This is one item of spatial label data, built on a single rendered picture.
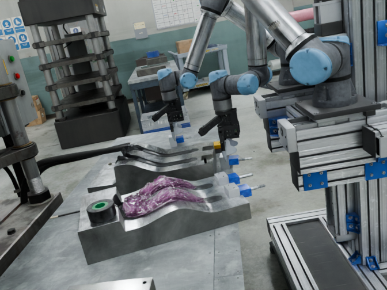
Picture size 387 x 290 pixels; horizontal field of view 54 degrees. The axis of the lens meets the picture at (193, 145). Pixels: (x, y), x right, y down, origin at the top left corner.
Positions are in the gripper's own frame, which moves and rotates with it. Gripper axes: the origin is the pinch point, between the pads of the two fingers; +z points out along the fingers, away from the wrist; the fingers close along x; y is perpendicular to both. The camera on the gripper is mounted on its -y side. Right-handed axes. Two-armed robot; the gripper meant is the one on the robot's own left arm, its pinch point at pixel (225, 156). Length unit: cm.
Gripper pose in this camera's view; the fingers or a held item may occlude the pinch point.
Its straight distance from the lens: 156.9
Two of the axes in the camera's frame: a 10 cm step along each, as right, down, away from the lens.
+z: 1.7, 9.3, 3.1
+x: 1.7, -3.4, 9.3
